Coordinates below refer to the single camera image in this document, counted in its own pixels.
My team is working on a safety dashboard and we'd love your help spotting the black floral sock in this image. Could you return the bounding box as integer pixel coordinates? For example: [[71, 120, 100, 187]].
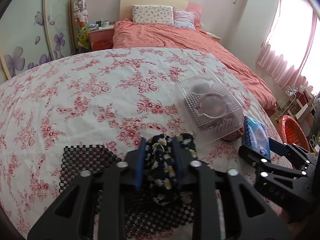
[[144, 133, 192, 206]]

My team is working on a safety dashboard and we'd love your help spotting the black mesh mat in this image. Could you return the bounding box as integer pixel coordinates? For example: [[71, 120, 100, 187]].
[[50, 145, 194, 239]]

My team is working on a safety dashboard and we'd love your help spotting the red plastic laundry basket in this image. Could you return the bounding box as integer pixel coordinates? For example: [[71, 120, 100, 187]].
[[278, 115, 310, 151]]

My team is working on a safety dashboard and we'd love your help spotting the clear plastic food box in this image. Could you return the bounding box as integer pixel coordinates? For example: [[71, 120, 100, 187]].
[[174, 72, 244, 146]]

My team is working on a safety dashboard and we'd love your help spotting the blue wet wipes pack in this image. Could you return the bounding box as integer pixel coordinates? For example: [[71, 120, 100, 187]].
[[242, 116, 271, 160]]

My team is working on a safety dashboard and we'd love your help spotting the red knit cloth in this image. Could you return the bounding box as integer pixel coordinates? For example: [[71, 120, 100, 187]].
[[221, 127, 244, 141]]

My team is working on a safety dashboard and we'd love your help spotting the pink curtain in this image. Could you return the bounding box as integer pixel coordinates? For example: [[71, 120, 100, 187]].
[[256, 0, 319, 95]]

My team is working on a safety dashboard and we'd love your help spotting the salmon pink bed duvet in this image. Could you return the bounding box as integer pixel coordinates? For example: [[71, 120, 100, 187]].
[[113, 19, 276, 114]]

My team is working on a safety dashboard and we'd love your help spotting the right bedside table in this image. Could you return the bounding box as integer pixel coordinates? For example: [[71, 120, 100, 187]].
[[206, 31, 221, 42]]

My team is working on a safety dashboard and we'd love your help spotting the pink bedside table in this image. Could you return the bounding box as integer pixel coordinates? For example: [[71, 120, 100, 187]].
[[89, 25, 114, 51]]

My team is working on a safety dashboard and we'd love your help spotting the pink striped pillow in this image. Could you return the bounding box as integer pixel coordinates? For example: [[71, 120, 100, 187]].
[[174, 7, 196, 30]]

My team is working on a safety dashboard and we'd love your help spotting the floral white pillow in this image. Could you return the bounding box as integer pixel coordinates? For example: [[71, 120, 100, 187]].
[[132, 5, 174, 26]]

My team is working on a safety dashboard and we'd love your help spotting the stuffed toy column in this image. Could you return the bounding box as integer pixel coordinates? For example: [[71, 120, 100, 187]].
[[72, 0, 91, 53]]

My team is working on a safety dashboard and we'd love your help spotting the beige pink headboard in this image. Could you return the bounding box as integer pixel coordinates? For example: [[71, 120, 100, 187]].
[[119, 0, 202, 24]]

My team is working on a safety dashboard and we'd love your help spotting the glass sliding wardrobe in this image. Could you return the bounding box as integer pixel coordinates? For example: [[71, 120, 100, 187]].
[[1, 0, 73, 79]]

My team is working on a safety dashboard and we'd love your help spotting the white wire shelf rack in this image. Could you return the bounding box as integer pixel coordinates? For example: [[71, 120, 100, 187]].
[[274, 86, 316, 123]]

